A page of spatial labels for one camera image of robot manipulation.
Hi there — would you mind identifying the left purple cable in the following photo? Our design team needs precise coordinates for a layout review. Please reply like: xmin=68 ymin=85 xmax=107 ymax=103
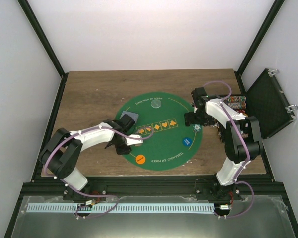
xmin=42 ymin=126 xmax=154 ymax=220

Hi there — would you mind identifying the blue small blind button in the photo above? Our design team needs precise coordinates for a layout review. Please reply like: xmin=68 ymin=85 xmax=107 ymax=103
xmin=182 ymin=137 xmax=193 ymax=147

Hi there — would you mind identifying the orange big blind button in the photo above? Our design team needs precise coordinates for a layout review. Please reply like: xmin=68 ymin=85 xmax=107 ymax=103
xmin=135 ymin=154 xmax=146 ymax=165

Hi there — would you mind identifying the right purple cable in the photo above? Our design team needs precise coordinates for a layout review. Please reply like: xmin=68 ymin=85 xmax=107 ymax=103
xmin=202 ymin=81 xmax=255 ymax=219

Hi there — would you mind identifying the blue playing card deck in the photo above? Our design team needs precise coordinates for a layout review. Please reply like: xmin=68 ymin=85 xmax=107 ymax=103
xmin=121 ymin=111 xmax=139 ymax=122

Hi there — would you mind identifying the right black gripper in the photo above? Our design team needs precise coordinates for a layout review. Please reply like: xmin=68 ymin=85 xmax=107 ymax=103
xmin=185 ymin=112 xmax=215 ymax=127

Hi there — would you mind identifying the black poker set case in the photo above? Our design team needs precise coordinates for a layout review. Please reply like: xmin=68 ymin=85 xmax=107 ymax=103
xmin=213 ymin=68 xmax=298 ymax=143

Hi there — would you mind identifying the purple cable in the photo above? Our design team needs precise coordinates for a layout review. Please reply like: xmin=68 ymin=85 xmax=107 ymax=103
xmin=42 ymin=126 xmax=154 ymax=220
xmin=202 ymin=81 xmax=255 ymax=219

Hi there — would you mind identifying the black aluminium frame rail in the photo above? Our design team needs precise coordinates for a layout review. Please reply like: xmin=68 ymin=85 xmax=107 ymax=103
xmin=20 ymin=174 xmax=286 ymax=196

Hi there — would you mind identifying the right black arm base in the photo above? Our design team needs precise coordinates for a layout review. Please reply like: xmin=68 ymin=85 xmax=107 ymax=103
xmin=194 ymin=182 xmax=241 ymax=201

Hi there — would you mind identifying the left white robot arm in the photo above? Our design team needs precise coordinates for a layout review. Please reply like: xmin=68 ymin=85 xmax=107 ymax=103
xmin=39 ymin=115 xmax=143 ymax=200

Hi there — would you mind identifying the light blue slotted cable duct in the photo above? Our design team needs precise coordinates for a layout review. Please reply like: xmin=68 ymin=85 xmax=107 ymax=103
xmin=26 ymin=203 xmax=215 ymax=214

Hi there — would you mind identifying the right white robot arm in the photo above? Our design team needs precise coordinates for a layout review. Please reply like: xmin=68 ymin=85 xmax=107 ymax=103
xmin=184 ymin=87 xmax=263 ymax=200

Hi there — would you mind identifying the clear dealer button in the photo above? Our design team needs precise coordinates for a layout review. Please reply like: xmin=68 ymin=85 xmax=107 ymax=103
xmin=151 ymin=99 xmax=162 ymax=109

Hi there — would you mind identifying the round green poker mat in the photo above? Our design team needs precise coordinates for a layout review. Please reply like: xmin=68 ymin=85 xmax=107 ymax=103
xmin=116 ymin=92 xmax=202 ymax=171

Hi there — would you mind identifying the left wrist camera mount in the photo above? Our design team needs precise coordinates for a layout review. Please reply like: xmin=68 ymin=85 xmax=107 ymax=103
xmin=125 ymin=134 xmax=143 ymax=146

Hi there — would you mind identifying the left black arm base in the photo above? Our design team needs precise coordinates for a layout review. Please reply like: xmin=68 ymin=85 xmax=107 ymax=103
xmin=61 ymin=184 xmax=107 ymax=201

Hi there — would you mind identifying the chip row in case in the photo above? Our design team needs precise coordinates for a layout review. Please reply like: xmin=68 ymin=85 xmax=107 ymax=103
xmin=225 ymin=95 xmax=246 ymax=103
xmin=230 ymin=102 xmax=247 ymax=110

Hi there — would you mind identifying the top chip row in case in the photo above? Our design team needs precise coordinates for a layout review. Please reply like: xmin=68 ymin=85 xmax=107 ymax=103
xmin=225 ymin=95 xmax=246 ymax=103

